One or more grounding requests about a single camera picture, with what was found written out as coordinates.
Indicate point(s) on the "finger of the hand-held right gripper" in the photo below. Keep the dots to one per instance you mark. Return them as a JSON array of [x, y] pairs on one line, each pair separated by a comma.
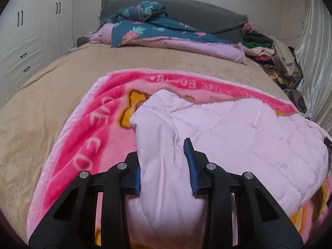
[[329, 144]]

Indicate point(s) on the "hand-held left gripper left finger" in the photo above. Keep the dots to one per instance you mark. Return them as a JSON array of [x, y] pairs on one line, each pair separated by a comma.
[[137, 181]]

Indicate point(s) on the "tan bed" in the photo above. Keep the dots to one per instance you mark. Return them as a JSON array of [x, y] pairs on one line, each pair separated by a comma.
[[39, 103]]

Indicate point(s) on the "pile of clothes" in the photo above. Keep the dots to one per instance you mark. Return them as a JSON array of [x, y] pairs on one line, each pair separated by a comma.
[[275, 57]]

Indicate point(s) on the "teal floral pillow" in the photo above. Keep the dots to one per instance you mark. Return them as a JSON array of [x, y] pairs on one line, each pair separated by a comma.
[[140, 10]]

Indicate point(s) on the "white wardrobe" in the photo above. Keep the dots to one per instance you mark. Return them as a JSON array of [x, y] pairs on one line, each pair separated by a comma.
[[31, 31]]

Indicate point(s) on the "pink quilted jacket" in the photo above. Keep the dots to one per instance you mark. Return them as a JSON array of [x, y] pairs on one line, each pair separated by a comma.
[[233, 140]]

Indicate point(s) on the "pink printed blanket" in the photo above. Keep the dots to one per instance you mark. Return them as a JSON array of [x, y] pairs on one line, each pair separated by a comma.
[[85, 124]]

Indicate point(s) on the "teal floral quilt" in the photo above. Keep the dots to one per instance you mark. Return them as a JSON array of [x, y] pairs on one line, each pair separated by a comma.
[[145, 29]]

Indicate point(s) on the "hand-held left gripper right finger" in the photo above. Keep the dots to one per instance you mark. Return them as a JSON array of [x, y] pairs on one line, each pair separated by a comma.
[[192, 171]]

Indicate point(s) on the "white satin curtain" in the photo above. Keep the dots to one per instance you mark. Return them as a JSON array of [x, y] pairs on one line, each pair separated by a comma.
[[316, 44]]

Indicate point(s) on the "grey headboard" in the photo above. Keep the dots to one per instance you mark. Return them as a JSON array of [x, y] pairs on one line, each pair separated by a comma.
[[207, 15]]

